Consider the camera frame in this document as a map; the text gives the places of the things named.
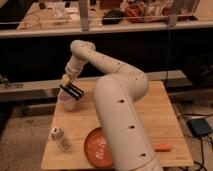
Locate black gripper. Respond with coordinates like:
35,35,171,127
60,82,84,100

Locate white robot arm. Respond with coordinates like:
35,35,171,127
60,40,163,171

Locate white ceramic cup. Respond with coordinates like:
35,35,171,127
58,91,76,111

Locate white plastic bottle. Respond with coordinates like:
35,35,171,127
51,127,71,152

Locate orange plate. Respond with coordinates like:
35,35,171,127
84,127,113,168

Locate black bag on shelf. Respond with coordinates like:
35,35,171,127
102,10,124,25

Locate orange carrot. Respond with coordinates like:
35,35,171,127
154,143,171,152

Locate black foot pedal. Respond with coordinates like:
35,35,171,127
187,118,213,137

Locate metal shelf post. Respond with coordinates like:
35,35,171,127
79,0,89,31

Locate black cable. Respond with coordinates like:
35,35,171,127
176,113,213,171

